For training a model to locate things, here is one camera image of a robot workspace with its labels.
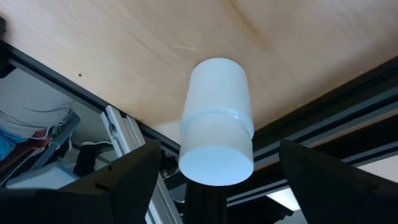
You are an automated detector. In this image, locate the silver aluminium extrusion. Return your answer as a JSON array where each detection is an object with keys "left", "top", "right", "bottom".
[{"left": 99, "top": 105, "right": 184, "bottom": 224}]

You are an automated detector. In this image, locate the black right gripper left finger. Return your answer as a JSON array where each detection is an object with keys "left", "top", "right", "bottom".
[{"left": 0, "top": 139, "right": 162, "bottom": 224}]

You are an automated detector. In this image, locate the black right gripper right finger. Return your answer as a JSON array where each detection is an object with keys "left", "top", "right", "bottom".
[{"left": 279, "top": 139, "right": 398, "bottom": 224}]

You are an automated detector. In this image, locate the black aluminium table frame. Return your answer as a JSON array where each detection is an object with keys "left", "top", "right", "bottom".
[{"left": 0, "top": 15, "right": 398, "bottom": 224}]

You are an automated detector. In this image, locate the person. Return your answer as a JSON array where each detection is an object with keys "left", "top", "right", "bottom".
[{"left": 0, "top": 68, "right": 76, "bottom": 175}]

